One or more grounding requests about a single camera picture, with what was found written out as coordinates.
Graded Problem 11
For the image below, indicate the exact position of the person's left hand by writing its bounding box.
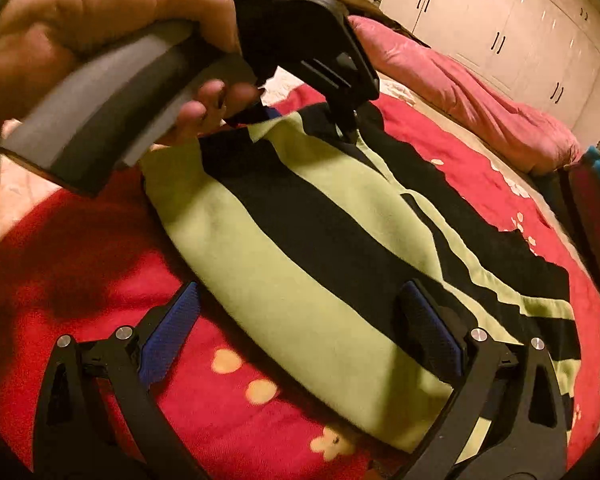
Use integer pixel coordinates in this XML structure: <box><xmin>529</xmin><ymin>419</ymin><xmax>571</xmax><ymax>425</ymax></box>
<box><xmin>0</xmin><ymin>0</ymin><xmax>266</xmax><ymax>146</ymax></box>

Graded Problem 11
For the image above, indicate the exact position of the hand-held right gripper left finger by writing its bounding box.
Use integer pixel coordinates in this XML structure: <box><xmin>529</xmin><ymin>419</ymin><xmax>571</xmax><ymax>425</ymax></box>
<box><xmin>32</xmin><ymin>280</ymin><xmax>211</xmax><ymax>480</ymax></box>

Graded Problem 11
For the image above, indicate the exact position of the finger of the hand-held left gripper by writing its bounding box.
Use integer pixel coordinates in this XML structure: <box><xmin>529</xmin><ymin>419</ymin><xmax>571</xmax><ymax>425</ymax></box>
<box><xmin>325</xmin><ymin>100</ymin><xmax>362</xmax><ymax>145</ymax></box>
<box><xmin>224</xmin><ymin>104</ymin><xmax>282</xmax><ymax>128</ymax></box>

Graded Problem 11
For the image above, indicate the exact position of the white wardrobe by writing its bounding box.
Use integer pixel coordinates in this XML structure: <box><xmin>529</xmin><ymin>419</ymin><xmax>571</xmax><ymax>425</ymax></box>
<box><xmin>380</xmin><ymin>0</ymin><xmax>600</xmax><ymax>130</ymax></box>

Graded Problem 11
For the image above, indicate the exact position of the green black striped sweater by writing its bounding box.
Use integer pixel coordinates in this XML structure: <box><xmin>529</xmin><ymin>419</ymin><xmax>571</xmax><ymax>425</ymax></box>
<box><xmin>140</xmin><ymin>102</ymin><xmax>583</xmax><ymax>456</ymax></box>

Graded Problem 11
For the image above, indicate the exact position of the brown furry cloth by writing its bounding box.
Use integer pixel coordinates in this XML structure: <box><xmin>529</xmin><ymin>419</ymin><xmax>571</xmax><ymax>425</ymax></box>
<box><xmin>330</xmin><ymin>0</ymin><xmax>416</xmax><ymax>46</ymax></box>

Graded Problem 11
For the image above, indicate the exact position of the pink duvet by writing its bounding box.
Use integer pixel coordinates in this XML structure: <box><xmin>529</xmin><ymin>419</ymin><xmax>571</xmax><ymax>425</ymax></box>
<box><xmin>347</xmin><ymin>15</ymin><xmax>582</xmax><ymax>177</ymax></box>

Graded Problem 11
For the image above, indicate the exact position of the red flowered blanket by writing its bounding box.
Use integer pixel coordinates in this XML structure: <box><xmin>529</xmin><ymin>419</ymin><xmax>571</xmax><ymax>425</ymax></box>
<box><xmin>0</xmin><ymin>82</ymin><xmax>600</xmax><ymax>480</ymax></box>

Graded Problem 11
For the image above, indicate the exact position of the maroon and blue garment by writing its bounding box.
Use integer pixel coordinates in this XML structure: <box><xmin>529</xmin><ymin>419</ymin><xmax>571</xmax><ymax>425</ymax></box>
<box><xmin>567</xmin><ymin>160</ymin><xmax>600</xmax><ymax>302</ymax></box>

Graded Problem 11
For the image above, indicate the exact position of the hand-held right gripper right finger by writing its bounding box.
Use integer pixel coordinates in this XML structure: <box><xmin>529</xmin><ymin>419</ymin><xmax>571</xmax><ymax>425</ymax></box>
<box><xmin>395</xmin><ymin>278</ymin><xmax>569</xmax><ymax>480</ymax></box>

